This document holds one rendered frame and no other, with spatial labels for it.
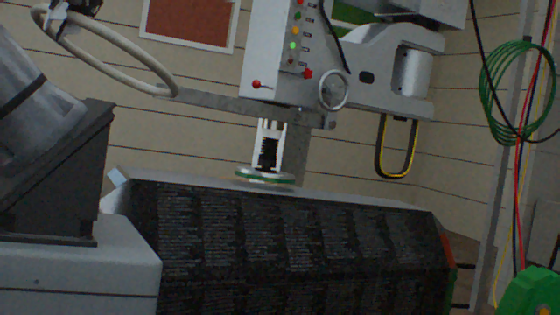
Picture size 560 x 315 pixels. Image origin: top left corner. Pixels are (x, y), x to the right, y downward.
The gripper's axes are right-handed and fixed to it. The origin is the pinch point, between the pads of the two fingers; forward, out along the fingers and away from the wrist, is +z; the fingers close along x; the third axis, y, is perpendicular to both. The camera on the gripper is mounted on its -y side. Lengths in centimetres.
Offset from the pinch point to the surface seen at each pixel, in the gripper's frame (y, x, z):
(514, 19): 7, 644, -419
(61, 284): 68, -38, 48
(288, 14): 32, 53, -49
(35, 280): 65, -41, 49
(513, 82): 78, 299, -168
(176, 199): 30, 49, 22
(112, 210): 18, 40, 34
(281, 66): 35, 59, -34
